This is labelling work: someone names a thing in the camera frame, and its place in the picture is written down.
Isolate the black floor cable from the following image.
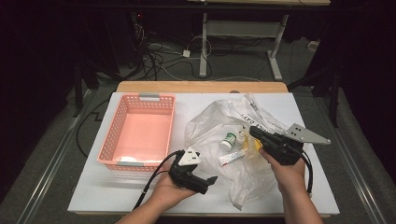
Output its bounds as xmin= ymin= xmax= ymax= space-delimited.
xmin=76 ymin=99 xmax=110 ymax=158

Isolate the wooden table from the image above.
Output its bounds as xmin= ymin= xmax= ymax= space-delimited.
xmin=76 ymin=80 xmax=331 ymax=218

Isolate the person's right hand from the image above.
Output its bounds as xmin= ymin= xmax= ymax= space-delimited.
xmin=259 ymin=148 xmax=307 ymax=194

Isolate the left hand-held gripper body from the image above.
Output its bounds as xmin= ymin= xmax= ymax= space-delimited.
xmin=168 ymin=147 xmax=209 ymax=195

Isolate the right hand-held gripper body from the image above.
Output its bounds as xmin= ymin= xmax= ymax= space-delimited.
xmin=262 ymin=123 xmax=332 ymax=166

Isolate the clear smiley plastic bag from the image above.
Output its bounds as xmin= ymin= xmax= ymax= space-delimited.
xmin=185 ymin=91 xmax=289 ymax=211

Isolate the person's left hand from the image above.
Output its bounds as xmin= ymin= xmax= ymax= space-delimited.
xmin=148 ymin=169 xmax=197 ymax=209

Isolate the left hand-held gripper cable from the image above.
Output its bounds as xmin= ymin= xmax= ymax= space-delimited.
xmin=133 ymin=149 xmax=181 ymax=211

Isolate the white board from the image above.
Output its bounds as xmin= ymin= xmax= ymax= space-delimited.
xmin=67 ymin=91 xmax=340 ymax=216

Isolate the white jar with green label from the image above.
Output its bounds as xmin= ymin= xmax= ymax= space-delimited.
xmin=219 ymin=132 xmax=238 ymax=152

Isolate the white metal desk frame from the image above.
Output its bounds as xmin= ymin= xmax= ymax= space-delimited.
xmin=186 ymin=0 xmax=331 ymax=81

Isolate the hand-held gripper cable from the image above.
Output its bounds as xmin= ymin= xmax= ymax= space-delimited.
xmin=133 ymin=149 xmax=181 ymax=211
xmin=300 ymin=150 xmax=314 ymax=195

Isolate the black stand leg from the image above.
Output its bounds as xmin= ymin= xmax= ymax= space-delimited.
xmin=73 ymin=59 xmax=85 ymax=118

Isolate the metal floor rail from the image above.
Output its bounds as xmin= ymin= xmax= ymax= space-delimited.
xmin=13 ymin=90 xmax=94 ymax=224
xmin=323 ymin=120 xmax=389 ymax=224

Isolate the tangle of floor cables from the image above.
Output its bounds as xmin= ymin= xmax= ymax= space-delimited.
xmin=134 ymin=21 xmax=216 ymax=82

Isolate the white tube with red end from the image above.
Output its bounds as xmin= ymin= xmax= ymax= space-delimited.
xmin=218 ymin=148 xmax=248 ymax=167

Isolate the small white dropper bottle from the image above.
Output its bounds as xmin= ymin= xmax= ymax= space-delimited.
xmin=234 ymin=125 xmax=247 ymax=148

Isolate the pink plastic basket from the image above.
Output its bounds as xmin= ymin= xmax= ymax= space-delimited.
xmin=96 ymin=92 xmax=177 ymax=173

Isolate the right hand-held gripper cable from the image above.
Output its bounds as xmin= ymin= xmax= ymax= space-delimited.
xmin=300 ymin=150 xmax=314 ymax=195

